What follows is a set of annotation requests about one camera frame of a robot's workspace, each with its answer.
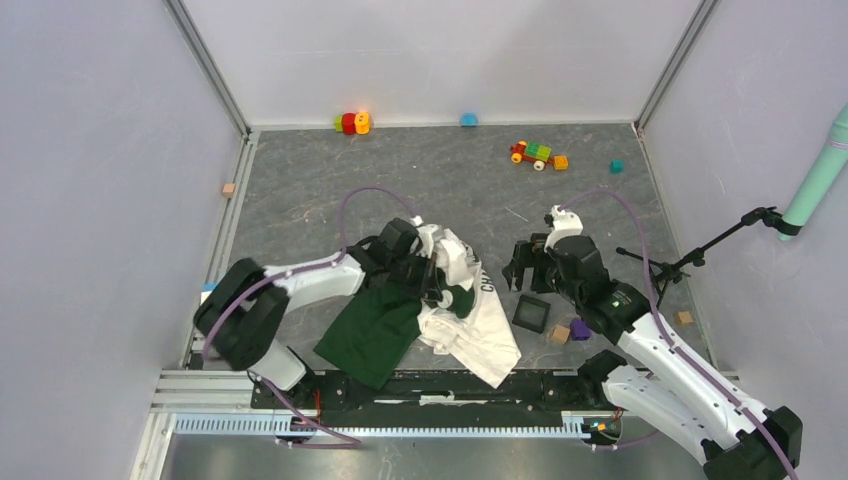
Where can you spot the teal cube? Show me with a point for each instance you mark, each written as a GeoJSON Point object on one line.
{"type": "Point", "coordinates": [616, 166]}

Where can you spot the purple cube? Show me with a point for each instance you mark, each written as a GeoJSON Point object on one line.
{"type": "Point", "coordinates": [579, 330]}

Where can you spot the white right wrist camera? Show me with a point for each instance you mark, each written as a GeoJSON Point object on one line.
{"type": "Point", "coordinates": [562, 222]}

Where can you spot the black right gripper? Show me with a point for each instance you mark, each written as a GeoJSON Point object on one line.
{"type": "Point", "coordinates": [528, 254]}

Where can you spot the wooden cube near tripod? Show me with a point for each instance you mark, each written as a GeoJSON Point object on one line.
{"type": "Point", "coordinates": [683, 318]}

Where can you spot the small wooden cube on rail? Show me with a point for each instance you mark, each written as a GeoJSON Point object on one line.
{"type": "Point", "coordinates": [228, 190]}

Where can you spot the blue and white block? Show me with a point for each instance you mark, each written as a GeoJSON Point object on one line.
{"type": "Point", "coordinates": [207, 289]}

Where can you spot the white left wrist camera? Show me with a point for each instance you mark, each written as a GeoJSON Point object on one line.
{"type": "Point", "coordinates": [428, 235]}

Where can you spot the blue round toy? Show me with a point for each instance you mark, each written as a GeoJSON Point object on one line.
{"type": "Point", "coordinates": [468, 120]}

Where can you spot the white and green t-shirt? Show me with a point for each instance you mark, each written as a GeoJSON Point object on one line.
{"type": "Point", "coordinates": [430, 311]}

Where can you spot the colourful toy block train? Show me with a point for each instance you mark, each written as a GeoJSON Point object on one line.
{"type": "Point", "coordinates": [540, 156]}

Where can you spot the red green orange toy stack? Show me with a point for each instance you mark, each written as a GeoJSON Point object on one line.
{"type": "Point", "coordinates": [353, 123]}

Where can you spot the teal padded pole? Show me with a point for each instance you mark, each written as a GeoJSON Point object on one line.
{"type": "Point", "coordinates": [820, 177]}

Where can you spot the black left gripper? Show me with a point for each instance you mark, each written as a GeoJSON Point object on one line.
{"type": "Point", "coordinates": [425, 285]}

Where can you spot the black square frame tray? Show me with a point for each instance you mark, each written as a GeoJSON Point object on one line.
{"type": "Point", "coordinates": [531, 314]}

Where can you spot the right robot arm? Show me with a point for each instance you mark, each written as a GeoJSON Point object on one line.
{"type": "Point", "coordinates": [729, 433]}

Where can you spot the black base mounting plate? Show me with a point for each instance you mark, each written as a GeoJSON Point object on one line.
{"type": "Point", "coordinates": [450, 398]}

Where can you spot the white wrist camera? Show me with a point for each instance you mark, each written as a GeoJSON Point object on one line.
{"type": "Point", "coordinates": [428, 235]}
{"type": "Point", "coordinates": [562, 222]}

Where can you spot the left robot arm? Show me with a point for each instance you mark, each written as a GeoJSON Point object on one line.
{"type": "Point", "coordinates": [386, 277]}

